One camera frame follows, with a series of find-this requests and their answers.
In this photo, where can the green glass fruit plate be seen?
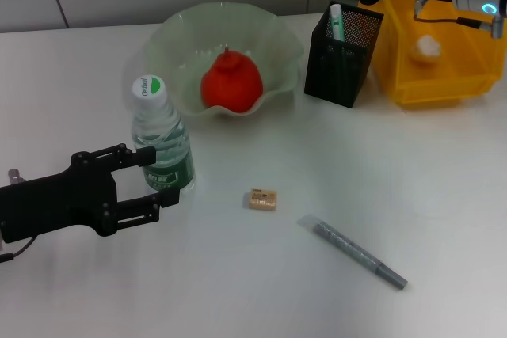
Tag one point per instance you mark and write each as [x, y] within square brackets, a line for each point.
[174, 49]

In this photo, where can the beige eraser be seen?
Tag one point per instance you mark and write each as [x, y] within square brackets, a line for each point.
[261, 200]

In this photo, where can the red-orange fruit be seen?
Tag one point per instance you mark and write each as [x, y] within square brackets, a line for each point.
[231, 84]

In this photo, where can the black mesh pen holder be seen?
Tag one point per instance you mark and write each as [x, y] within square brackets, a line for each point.
[336, 73]

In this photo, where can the grey marker pen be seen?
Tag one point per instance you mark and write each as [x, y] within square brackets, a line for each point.
[356, 253]

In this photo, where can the white paper ball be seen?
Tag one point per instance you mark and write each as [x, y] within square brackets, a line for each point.
[425, 49]

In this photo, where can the clear green-label water bottle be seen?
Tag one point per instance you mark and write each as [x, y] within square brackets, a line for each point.
[162, 132]

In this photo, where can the green utility knife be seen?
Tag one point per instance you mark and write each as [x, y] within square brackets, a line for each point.
[336, 23]

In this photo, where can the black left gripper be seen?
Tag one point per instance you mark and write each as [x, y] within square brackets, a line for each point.
[55, 203]

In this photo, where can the yellow plastic bin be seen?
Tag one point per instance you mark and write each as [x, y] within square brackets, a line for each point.
[435, 88]

